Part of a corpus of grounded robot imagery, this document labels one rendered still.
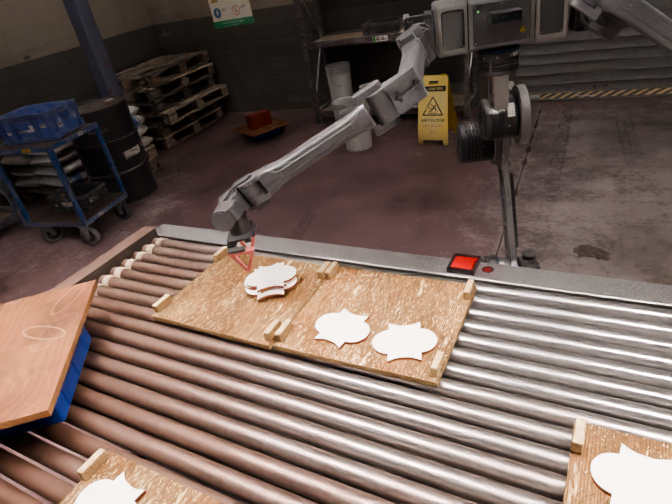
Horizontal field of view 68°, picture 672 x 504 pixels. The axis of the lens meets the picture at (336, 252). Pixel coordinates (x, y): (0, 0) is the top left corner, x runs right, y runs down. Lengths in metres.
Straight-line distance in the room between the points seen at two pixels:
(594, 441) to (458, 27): 1.22
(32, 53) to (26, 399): 5.62
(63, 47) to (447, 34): 5.63
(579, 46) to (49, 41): 5.60
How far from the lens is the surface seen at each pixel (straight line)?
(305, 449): 1.04
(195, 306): 1.48
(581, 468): 0.98
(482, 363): 1.16
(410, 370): 1.11
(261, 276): 1.44
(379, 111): 1.21
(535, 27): 1.78
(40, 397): 1.24
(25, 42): 6.62
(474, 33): 1.73
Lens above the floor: 1.73
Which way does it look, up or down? 31 degrees down
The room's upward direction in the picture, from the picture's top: 11 degrees counter-clockwise
